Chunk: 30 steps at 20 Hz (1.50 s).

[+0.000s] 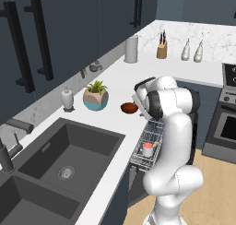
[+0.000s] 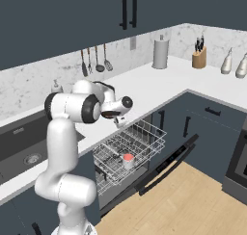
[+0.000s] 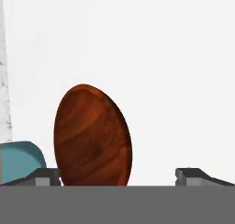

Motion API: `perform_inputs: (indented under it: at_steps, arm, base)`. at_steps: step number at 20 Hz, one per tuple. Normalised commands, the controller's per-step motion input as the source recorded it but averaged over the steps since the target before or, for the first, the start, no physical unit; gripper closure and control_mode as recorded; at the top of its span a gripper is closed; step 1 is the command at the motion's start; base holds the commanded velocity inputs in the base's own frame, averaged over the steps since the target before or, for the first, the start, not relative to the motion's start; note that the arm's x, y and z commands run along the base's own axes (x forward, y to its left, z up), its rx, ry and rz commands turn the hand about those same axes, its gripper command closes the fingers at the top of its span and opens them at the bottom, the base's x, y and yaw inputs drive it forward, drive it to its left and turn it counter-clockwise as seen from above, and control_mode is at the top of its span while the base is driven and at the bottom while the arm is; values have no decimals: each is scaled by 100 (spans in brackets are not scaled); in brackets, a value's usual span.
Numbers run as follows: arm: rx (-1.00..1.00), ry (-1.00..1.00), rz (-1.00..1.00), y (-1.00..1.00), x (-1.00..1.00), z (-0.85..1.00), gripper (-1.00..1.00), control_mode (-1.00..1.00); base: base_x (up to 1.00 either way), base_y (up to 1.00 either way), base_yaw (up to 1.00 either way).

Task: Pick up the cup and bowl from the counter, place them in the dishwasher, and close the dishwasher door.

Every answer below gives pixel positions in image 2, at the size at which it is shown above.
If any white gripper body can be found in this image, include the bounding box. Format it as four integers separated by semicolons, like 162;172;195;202
113;114;129;129

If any white cup with red inside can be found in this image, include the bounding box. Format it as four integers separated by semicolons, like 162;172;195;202
123;153;135;170

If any narrow dark blue cupboard door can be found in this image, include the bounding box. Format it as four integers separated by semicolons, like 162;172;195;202
149;96;188;166

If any black dishwasher door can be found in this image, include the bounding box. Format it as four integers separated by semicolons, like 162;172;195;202
98;133;201;219

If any wide dark blue cupboard door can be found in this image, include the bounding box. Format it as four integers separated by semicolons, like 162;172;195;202
182;111;243;184

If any hanging slotted turner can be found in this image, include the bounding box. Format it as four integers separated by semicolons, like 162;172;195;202
102;42;115;72

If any hanging dark ladle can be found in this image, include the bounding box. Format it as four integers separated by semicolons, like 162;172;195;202
94;45;106;73

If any hanging metal fork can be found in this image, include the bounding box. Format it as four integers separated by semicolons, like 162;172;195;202
87;47;95;75

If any dark hanging spatula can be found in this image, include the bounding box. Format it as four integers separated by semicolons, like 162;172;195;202
80;49;89;78

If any grey soap dispenser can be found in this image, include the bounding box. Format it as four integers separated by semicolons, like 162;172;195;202
50;79;65;94

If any white paper towel roll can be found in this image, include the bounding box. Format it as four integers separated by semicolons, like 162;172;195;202
151;34;170;70

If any wooden knife block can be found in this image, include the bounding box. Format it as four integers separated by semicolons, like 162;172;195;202
191;45;207;69

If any dark grey sink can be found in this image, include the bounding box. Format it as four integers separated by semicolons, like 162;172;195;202
0;109;87;186

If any dark blue drawer front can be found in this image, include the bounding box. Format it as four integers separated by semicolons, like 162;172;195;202
187;91;247;133

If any pale grey bottle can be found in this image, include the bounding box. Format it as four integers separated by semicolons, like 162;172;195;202
220;47;233;75
234;52;247;79

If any dark grey oven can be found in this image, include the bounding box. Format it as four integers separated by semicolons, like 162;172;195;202
221;116;247;207

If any white wire dishwasher rack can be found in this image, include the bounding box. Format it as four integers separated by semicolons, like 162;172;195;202
92;117;168;179
95;161;152;196

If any black cupboard door handle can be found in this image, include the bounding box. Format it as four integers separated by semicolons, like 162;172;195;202
157;110;166;137
182;116;192;139

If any black dishwasher door handle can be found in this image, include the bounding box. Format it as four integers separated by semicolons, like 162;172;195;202
138;142;198;197

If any grey wall socket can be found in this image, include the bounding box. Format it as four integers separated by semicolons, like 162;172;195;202
129;36;137;51

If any black drawer handle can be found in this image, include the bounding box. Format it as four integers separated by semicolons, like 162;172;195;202
204;106;223;118

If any black wall cupboard handle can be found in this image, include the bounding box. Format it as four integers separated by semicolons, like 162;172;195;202
118;0;128;31
128;0;139;29

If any dark blue wall cupboard door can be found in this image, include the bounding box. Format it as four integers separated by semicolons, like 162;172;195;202
0;0;129;71
127;0;247;39

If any black base cupboard handle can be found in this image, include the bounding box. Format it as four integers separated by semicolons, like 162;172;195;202
31;222;43;235

